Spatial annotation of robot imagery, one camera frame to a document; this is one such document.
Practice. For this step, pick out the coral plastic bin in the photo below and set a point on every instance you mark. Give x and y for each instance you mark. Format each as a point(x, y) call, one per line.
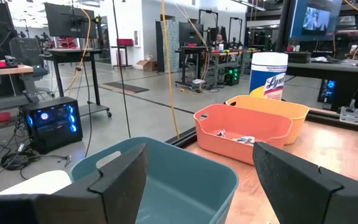
point(228, 121)

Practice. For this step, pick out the computer tower green lights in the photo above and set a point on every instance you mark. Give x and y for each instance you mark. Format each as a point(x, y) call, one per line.
point(232, 76)

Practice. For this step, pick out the white bottle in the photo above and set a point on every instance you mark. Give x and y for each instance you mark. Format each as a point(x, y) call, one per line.
point(220, 46)

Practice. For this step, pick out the grey patterned partition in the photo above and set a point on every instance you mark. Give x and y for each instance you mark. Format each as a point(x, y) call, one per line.
point(171, 46)

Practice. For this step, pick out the black monitor on cart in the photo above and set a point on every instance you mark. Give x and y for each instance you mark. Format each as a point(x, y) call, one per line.
point(67, 20)

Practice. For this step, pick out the cardboard box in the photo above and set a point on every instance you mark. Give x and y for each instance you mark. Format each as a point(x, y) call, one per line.
point(148, 66)

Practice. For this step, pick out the dark floor mat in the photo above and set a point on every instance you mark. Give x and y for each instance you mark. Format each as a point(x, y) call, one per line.
point(126, 87)

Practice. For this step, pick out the black standing desk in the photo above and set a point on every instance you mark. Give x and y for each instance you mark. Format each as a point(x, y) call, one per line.
point(183, 49)

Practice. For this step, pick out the red bowl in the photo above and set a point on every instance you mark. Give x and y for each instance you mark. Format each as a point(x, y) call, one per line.
point(1, 117)

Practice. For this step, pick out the black rolling cart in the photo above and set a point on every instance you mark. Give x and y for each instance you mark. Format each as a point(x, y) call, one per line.
point(73, 54)

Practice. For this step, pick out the black desk monitor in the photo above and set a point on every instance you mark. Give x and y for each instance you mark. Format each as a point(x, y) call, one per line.
point(190, 34)

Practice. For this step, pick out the red box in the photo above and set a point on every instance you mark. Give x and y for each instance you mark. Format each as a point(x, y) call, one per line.
point(125, 42)

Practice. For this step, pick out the white floor power box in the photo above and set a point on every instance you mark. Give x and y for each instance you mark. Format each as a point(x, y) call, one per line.
point(197, 82)

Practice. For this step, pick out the person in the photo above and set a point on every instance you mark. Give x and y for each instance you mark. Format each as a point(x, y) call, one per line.
point(219, 42)

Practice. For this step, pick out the wooden top workbench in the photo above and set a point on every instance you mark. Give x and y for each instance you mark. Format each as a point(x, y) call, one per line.
point(8, 70)

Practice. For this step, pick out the small black stand table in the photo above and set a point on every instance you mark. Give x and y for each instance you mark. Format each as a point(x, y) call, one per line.
point(125, 47)

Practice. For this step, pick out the glass-sided computer tower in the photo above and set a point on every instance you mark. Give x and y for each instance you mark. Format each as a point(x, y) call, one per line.
point(54, 130)

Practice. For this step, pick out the teal plastic bin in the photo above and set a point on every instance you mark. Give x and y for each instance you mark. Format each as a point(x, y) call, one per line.
point(182, 186)

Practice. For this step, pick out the yellow plastic bin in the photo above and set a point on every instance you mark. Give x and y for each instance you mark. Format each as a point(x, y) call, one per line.
point(294, 112)

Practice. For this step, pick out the Lysol wipes canister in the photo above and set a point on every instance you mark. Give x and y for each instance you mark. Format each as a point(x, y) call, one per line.
point(267, 73)

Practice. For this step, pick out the small black computer tower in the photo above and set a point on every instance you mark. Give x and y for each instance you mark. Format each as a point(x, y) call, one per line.
point(327, 91)

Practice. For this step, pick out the large wall display screen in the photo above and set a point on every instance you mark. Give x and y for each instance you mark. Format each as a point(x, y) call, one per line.
point(315, 20)

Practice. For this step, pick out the black gantry frame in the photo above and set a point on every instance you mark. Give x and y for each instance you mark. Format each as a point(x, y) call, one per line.
point(235, 18)
point(208, 11)

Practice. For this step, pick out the long wooden workbench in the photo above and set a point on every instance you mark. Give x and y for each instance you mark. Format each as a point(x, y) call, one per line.
point(228, 53)

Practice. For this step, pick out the white plastic bin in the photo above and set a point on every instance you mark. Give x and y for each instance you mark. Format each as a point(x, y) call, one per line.
point(36, 183)

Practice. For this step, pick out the grey office chair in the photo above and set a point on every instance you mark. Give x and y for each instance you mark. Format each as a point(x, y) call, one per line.
point(26, 49)

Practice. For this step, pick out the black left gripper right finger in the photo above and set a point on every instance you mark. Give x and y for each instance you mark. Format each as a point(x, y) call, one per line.
point(291, 186)

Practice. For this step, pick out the dark grey desk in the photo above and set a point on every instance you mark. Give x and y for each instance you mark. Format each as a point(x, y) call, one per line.
point(337, 67)

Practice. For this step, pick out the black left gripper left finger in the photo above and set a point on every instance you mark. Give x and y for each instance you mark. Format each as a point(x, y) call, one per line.
point(120, 186)

